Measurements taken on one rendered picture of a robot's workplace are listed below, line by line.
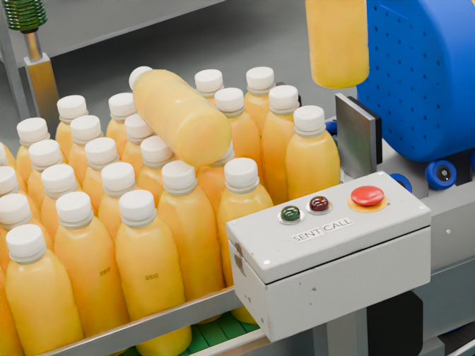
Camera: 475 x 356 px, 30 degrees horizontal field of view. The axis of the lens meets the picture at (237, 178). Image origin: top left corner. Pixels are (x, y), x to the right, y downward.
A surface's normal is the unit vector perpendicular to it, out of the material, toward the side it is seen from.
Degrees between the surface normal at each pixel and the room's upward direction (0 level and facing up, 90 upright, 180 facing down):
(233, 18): 0
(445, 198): 52
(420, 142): 90
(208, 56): 0
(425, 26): 90
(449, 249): 71
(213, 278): 90
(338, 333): 90
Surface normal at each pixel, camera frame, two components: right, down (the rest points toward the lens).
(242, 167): -0.11, -0.85
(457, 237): 0.34, 0.13
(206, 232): 0.67, 0.32
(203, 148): 0.43, 0.39
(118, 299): 0.89, 0.15
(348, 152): -0.91, 0.29
